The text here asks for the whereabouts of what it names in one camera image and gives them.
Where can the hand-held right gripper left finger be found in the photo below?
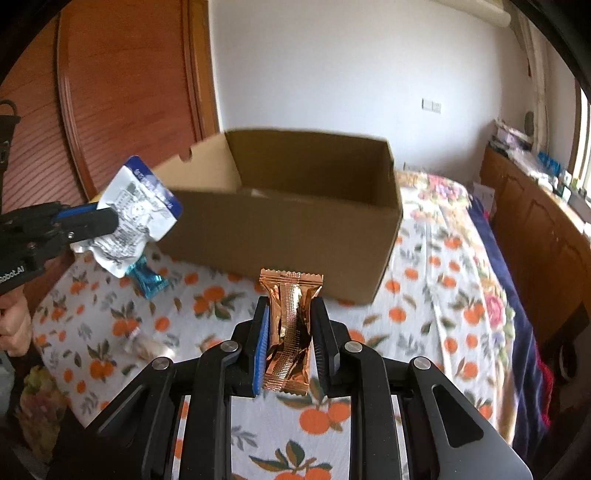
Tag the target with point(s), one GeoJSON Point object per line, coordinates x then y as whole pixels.
{"type": "Point", "coordinates": [261, 350]}

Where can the floral quilt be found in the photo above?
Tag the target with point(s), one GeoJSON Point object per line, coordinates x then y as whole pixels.
{"type": "Point", "coordinates": [443, 189]}

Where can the teal candy packet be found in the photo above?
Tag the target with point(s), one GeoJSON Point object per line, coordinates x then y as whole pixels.
{"type": "Point", "coordinates": [147, 279]}

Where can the long wooden cabinet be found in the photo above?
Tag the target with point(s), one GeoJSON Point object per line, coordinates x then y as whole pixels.
{"type": "Point", "coordinates": [545, 240]}

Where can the blue and white snack packet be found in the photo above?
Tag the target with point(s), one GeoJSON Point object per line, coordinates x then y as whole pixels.
{"type": "Point", "coordinates": [134, 203]}

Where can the floral cloth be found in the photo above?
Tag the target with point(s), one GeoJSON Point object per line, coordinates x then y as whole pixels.
{"type": "Point", "coordinates": [39, 401]}

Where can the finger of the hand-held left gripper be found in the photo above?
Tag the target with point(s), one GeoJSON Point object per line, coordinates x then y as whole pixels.
{"type": "Point", "coordinates": [92, 226]}
{"type": "Point", "coordinates": [74, 212]}

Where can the orange fruit print sheet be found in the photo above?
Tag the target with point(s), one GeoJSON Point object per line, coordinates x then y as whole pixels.
{"type": "Point", "coordinates": [415, 350]}

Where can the stack of boxes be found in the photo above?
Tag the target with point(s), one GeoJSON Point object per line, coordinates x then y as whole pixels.
{"type": "Point", "coordinates": [508, 136]}

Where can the white air conditioner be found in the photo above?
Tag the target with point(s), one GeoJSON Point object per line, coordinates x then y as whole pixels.
{"type": "Point", "coordinates": [496, 11]}

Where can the white bag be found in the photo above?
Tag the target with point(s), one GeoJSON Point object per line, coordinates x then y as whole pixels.
{"type": "Point", "coordinates": [484, 198]}

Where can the row of small bottles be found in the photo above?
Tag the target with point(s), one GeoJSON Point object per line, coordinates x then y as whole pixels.
{"type": "Point", "coordinates": [558, 173]}

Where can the dark blue blanket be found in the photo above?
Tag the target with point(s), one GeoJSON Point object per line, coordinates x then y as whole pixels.
{"type": "Point", "coordinates": [521, 346]}

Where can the white wall switch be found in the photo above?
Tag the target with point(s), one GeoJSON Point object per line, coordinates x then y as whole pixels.
{"type": "Point", "coordinates": [431, 105]}

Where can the person's left hand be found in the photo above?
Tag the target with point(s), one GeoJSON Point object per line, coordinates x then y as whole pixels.
{"type": "Point", "coordinates": [14, 323]}

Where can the patterned beige curtain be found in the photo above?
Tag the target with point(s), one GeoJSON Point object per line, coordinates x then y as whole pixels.
{"type": "Point", "coordinates": [538, 83]}

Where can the brown cardboard box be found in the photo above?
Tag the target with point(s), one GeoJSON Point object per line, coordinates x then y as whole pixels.
{"type": "Point", "coordinates": [286, 240]}

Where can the clear pale snack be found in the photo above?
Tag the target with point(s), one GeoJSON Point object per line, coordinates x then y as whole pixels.
{"type": "Point", "coordinates": [147, 346]}

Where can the copper foil snack packet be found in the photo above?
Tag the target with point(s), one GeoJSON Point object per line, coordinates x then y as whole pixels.
{"type": "Point", "coordinates": [288, 323]}

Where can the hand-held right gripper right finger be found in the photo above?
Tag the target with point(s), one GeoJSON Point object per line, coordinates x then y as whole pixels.
{"type": "Point", "coordinates": [323, 346]}

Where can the wooden framed window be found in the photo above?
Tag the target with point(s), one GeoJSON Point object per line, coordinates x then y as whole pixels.
{"type": "Point", "coordinates": [582, 138]}

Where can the red cloth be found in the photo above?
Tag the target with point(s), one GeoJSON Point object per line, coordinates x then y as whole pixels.
{"type": "Point", "coordinates": [547, 392]}

